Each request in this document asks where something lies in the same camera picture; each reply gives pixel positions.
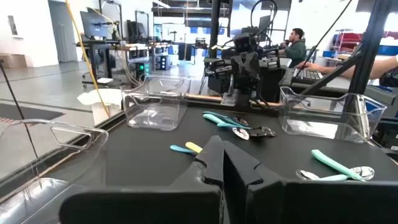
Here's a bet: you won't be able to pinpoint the black diagonal frame strut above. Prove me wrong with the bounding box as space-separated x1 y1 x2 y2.
298 51 364 96

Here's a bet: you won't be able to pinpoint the yellow hanging cable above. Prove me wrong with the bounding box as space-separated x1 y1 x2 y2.
64 0 111 118

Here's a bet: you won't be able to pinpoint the blue handled spoon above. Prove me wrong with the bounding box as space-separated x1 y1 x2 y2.
169 144 198 156

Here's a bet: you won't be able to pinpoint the wooden base board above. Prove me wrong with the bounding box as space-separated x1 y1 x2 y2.
185 92 280 108

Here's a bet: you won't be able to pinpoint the black frame post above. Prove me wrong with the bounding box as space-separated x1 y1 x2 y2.
343 0 393 134
207 0 222 59

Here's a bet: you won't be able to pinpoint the yellow handled spoon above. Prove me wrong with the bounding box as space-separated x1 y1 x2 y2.
185 141 204 154

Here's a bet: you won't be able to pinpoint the black monitor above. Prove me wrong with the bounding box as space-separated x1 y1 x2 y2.
126 19 149 43
79 11 110 40

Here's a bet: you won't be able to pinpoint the black equipment cabinet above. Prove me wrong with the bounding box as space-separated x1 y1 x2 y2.
203 57 233 95

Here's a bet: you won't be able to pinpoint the person's hand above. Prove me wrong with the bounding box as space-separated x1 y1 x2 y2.
295 60 326 75

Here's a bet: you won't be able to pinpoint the black computer tower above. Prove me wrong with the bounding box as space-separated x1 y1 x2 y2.
156 55 172 71

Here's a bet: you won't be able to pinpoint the thin black cable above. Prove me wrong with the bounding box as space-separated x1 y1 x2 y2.
304 0 354 68

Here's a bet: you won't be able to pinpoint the teal handled spoon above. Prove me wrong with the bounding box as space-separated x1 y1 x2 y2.
294 169 354 182
310 149 376 183
202 113 251 141

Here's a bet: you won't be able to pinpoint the cardboard box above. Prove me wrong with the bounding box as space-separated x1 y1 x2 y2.
0 52 28 69

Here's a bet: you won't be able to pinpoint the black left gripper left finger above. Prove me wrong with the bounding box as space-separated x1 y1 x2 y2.
58 135 224 224

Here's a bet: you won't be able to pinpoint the red storage shelf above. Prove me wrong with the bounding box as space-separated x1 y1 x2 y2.
330 29 364 53

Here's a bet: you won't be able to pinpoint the black framed desk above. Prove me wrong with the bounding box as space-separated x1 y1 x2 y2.
75 39 150 90

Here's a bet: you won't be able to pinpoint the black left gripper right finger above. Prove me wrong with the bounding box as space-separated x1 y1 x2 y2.
223 139 398 224

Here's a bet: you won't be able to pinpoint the blue tub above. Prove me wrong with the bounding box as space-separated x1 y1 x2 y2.
377 44 398 57

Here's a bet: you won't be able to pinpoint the clear plastic bin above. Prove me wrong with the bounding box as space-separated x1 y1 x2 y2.
120 74 193 131
0 118 109 224
279 86 389 144

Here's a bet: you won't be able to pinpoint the black looped cable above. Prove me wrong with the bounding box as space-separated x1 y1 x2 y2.
249 0 279 40

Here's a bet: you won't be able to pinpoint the white lined trash can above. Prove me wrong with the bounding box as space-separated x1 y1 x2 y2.
76 88 124 126

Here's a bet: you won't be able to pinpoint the gray door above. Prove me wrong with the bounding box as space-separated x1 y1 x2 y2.
48 1 78 63

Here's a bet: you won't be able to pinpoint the wall panel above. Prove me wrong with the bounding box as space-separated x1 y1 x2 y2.
7 14 19 37

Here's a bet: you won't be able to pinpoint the person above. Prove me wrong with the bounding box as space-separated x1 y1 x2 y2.
279 27 308 68

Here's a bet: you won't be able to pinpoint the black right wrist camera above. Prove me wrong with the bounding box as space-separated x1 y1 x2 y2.
233 32 256 54

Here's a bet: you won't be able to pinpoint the black keyboard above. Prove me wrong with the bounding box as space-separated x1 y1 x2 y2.
290 68 325 85

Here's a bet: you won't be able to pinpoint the black boxes with white labels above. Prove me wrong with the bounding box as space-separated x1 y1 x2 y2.
259 46 281 70

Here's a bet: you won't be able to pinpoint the person's forearm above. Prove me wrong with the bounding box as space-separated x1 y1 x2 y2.
323 55 398 80

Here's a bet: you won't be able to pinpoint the gray desk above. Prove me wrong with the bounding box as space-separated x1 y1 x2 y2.
279 67 397 106

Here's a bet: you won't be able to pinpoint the computer with green lights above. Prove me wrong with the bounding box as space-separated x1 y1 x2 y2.
135 60 152 82

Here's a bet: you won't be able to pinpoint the black floor mat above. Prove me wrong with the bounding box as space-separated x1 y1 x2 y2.
0 102 66 124

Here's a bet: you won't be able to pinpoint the light blue sheet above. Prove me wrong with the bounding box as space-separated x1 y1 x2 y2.
202 110 250 128

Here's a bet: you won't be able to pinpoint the black hanging cable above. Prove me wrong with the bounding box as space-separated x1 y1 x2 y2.
0 60 44 189

